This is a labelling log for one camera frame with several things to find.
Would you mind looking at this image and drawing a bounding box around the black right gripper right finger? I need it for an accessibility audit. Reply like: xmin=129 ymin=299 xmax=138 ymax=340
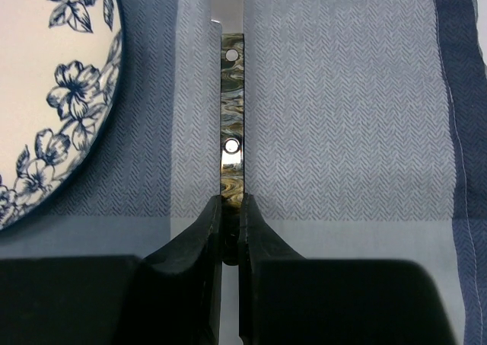
xmin=237 ymin=193 xmax=304 ymax=344

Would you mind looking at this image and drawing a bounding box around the blue floral plate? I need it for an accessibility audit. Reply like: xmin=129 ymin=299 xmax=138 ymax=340
xmin=1 ymin=0 xmax=123 ymax=228

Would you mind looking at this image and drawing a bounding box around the blue patchwork cloth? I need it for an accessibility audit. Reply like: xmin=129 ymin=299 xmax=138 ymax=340
xmin=1 ymin=0 xmax=486 ymax=344

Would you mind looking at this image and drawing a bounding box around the black-handled steak knife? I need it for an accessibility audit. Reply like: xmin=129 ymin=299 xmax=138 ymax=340
xmin=210 ymin=0 xmax=245 ymax=266

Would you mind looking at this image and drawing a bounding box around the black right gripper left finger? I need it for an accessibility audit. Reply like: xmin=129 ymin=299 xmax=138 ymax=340
xmin=117 ymin=196 xmax=222 ymax=344

